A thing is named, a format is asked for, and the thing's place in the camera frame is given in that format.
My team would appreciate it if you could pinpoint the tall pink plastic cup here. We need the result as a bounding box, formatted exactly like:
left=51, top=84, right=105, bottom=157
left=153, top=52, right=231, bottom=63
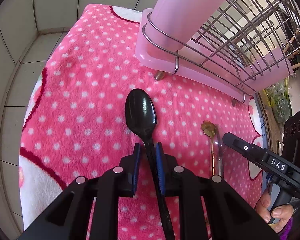
left=150, top=0, right=241, bottom=51

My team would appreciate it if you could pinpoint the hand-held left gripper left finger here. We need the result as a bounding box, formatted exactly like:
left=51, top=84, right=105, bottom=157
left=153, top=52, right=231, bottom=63
left=17, top=142, right=141, bottom=240

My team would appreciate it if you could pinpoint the plastic bag of greens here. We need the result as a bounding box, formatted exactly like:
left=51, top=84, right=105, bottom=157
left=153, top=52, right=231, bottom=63
left=262, top=79, right=293, bottom=123

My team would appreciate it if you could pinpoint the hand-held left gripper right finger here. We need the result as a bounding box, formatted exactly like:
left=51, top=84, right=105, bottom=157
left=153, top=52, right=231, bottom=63
left=155, top=142, right=280, bottom=240

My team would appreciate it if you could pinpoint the metal wire utensil rack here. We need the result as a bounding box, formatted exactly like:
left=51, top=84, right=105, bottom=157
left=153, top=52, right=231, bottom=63
left=142, top=0, right=300, bottom=105

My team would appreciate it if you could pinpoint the person's right hand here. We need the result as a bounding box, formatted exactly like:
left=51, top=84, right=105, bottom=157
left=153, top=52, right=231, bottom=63
left=256, top=189, right=283, bottom=225

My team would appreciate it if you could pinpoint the pink polka dot cloth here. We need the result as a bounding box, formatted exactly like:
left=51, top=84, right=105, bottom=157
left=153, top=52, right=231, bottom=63
left=19, top=4, right=268, bottom=240

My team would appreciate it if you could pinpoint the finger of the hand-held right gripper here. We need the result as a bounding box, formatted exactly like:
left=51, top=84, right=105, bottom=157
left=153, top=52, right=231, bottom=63
left=222, top=132, right=268, bottom=167

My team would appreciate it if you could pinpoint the wide pink plastic cup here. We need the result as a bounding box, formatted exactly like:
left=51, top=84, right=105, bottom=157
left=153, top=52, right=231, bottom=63
left=249, top=46, right=293, bottom=93

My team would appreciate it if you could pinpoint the black plastic spoon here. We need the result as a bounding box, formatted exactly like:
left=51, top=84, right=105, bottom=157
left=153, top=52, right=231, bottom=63
left=125, top=88, right=176, bottom=240

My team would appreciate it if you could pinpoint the pink plastic drip tray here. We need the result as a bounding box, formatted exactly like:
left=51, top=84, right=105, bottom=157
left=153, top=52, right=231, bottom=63
left=135, top=8, right=256, bottom=103

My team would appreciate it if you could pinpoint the gold flower handle spoon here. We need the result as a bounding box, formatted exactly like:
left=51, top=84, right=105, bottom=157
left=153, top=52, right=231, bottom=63
left=201, top=121, right=217, bottom=175

